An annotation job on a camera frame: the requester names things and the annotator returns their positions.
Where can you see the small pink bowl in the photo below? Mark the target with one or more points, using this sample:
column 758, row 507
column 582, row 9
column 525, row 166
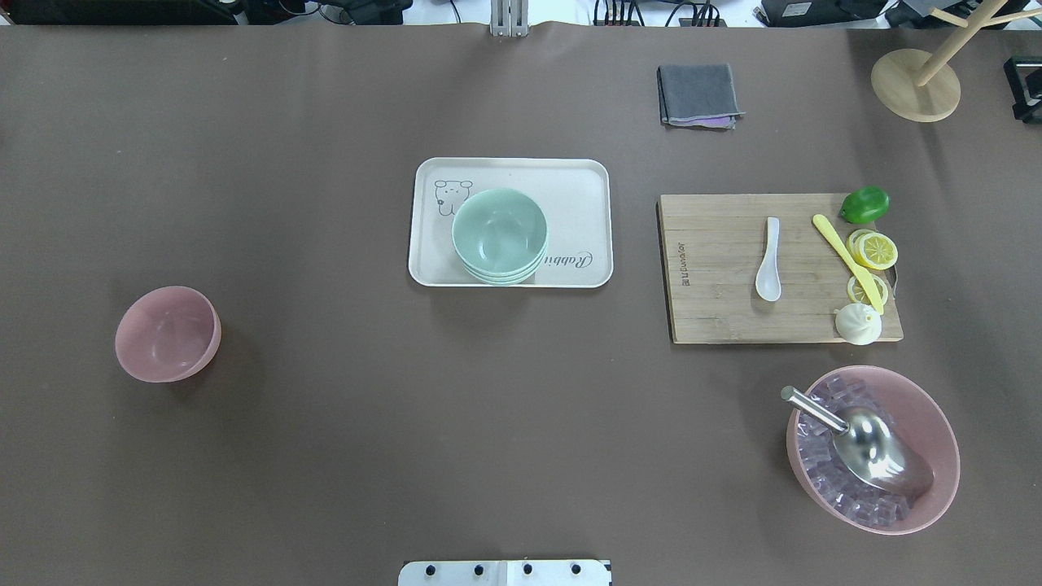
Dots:
column 168, row 335

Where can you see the stack of green bowls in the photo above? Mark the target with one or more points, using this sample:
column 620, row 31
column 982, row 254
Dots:
column 501, row 236

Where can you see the white ceramic spoon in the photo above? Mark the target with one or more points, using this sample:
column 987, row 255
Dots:
column 767, row 282

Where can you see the large pink bowl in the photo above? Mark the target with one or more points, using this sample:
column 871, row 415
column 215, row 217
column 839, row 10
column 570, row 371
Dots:
column 915, row 418

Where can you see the white rabbit tray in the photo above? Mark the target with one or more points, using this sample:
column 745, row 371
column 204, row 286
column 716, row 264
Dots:
column 574, row 194

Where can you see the wooden cutting board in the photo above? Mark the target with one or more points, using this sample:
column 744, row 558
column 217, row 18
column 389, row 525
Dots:
column 712, row 248

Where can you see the folded grey cloth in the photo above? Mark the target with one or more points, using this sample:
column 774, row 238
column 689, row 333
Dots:
column 697, row 95

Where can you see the lower lemon slice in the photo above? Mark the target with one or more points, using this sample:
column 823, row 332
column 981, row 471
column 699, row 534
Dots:
column 857, row 294

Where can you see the lemon slice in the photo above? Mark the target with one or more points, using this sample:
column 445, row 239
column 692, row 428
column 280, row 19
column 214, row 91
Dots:
column 857, row 294
column 872, row 249

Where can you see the yellow plastic knife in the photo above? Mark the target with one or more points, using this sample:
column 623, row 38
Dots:
column 860, row 273

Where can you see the upper lemon slice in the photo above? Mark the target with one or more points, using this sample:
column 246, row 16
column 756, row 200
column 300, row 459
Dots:
column 872, row 249

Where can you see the green lime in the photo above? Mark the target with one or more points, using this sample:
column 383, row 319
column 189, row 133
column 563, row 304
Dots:
column 865, row 205

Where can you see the metal ice scoop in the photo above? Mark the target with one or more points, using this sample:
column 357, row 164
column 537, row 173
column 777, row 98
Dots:
column 868, row 448

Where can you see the wooden mug stand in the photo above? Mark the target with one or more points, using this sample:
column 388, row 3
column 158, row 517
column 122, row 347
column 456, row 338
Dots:
column 919, row 85

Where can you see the black clamp device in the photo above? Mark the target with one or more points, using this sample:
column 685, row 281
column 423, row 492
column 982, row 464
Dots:
column 1023, row 73

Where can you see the aluminium frame post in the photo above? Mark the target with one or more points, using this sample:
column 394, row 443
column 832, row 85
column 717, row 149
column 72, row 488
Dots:
column 509, row 18

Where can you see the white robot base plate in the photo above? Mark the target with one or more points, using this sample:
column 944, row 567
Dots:
column 507, row 572

